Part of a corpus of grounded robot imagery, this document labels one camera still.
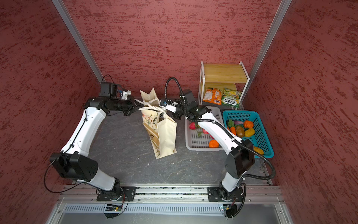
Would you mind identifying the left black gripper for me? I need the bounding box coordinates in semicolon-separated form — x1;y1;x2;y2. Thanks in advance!
110;94;145;115

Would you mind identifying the cream floral tote bag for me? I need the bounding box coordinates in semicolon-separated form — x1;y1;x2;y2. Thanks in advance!
136;88;177;159

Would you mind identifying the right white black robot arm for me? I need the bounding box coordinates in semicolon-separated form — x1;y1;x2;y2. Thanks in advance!
166;104;255;201

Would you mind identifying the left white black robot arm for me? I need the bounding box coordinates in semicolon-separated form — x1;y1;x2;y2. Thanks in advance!
49;96;136;201

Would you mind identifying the orange snack bag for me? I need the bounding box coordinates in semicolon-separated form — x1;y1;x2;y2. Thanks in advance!
202;87;222;105

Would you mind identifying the green Fox's candy bag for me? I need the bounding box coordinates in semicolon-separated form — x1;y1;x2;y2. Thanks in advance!
222;88;241;108

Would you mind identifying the small dark pink fruit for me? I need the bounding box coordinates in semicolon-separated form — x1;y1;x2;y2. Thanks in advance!
189;122;196;130

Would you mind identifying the white plastic fruit basket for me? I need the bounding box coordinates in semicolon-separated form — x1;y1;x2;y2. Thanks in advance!
185;119;223;152

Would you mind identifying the orange fruit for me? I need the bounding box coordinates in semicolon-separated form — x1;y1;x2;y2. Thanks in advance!
208;140;220;148

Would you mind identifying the white wooden two-tier shelf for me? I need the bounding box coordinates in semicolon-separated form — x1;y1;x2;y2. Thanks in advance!
198;62;250;108

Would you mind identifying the orange carrot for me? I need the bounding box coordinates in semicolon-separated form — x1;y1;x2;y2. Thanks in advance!
229;127;236;136

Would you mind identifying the light purple yam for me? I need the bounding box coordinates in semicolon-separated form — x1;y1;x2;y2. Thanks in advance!
234;120;244;125

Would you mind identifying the brown kiwi potato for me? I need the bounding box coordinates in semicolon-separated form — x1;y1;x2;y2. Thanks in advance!
235;126;245;138

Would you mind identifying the orange bell pepper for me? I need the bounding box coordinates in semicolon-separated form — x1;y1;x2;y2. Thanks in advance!
243;120;254;129

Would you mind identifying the yellow bell pepper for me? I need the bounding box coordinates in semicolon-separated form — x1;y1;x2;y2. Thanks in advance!
244;128;255;138

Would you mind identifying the teal plastic vegetable basket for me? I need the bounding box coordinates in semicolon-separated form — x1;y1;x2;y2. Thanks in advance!
222;110;274;158

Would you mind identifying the yellow potato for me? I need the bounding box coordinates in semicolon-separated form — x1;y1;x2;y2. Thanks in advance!
254;147;264;155

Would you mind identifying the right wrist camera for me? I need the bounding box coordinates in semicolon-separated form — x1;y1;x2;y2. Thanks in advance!
159;89;196;113

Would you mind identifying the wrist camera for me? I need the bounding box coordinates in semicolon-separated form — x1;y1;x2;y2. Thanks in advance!
99;82;131;100
159;89;196;113

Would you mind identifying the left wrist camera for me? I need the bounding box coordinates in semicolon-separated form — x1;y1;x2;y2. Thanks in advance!
99;82;131;100

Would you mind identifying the black corrugated cable conduit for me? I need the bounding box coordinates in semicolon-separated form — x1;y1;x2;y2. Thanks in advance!
164;77;277;180

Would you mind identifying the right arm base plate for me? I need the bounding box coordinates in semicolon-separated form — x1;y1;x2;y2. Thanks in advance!
207;187;244;202

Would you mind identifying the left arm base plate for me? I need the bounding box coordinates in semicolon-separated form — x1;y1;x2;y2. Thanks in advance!
97;186;137;202

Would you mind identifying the aluminium rail frame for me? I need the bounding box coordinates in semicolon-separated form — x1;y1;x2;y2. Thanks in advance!
47;184;293;224

